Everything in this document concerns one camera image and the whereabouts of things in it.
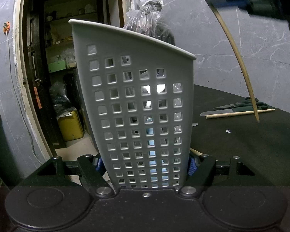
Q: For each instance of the blue handled spoon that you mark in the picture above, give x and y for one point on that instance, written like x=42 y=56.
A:
x=156 y=123

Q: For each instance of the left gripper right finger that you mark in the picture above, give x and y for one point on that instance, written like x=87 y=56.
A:
x=200 y=175

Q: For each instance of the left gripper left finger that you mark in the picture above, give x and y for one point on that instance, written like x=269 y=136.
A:
x=91 y=171

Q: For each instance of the orange wall hook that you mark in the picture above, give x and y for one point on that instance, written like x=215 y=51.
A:
x=6 y=27

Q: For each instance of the plastic bag of dark contents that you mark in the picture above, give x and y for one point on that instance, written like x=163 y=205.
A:
x=150 y=22

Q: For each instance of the green handled scissors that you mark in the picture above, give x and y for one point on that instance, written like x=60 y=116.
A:
x=246 y=102

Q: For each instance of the yellow container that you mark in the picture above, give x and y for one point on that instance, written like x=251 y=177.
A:
x=70 y=125

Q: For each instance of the green box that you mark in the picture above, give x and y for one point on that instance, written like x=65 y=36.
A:
x=57 y=66

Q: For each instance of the white perforated utensil basket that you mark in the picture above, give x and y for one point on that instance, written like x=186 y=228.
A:
x=116 y=68

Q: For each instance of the wooden chopstick long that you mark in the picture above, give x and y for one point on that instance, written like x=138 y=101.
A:
x=223 y=115

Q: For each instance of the wooden chopstick purple band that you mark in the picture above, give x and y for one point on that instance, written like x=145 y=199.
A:
x=197 y=153

